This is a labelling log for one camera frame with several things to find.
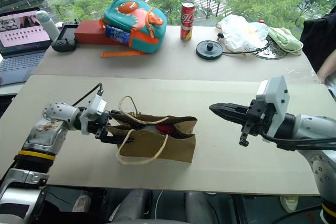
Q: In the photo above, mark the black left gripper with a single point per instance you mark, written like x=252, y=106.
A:
x=98, y=127

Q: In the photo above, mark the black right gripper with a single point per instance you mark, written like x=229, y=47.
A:
x=258, y=119

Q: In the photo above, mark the red object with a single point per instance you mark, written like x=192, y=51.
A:
x=166, y=129

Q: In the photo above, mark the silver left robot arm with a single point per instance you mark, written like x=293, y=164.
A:
x=44, y=134

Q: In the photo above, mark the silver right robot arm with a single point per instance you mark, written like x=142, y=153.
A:
x=312, y=124

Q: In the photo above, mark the person's bare forearm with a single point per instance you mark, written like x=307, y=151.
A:
x=328, y=68

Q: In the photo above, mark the white plastic bag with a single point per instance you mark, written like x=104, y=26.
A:
x=239, y=32

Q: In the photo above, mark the light green cloth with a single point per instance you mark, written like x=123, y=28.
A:
x=284, y=40

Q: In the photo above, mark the black round kettle base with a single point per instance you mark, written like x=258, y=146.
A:
x=207, y=53

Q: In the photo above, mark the silver round tray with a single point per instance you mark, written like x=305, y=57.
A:
x=270, y=54

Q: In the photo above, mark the grey rounded cylinder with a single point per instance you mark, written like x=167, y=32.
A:
x=134, y=205
x=199, y=208

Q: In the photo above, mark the white shoe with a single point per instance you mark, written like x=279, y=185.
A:
x=288, y=204
x=82, y=203

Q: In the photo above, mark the blue patterned water bottle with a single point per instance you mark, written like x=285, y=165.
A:
x=118, y=34

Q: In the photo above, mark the red cardboard box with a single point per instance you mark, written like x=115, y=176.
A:
x=89, y=32

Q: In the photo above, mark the black handheld controller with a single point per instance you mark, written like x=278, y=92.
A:
x=65, y=39

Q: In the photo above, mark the red soda can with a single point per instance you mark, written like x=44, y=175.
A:
x=187, y=20

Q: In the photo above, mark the teal orange dinosaur backpack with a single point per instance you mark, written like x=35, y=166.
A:
x=139, y=22

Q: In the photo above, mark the person in black shirt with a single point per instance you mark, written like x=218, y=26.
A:
x=320, y=37

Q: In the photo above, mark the white bottle with teal cap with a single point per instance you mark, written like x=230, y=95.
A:
x=50, y=27

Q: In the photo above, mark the open laptop with pink screen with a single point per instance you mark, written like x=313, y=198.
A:
x=21, y=43

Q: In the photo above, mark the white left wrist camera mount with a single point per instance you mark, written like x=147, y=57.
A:
x=93, y=110

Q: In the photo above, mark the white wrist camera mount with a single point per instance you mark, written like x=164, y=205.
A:
x=278, y=98
x=93, y=110

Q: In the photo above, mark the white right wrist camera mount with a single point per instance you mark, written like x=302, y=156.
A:
x=278, y=98

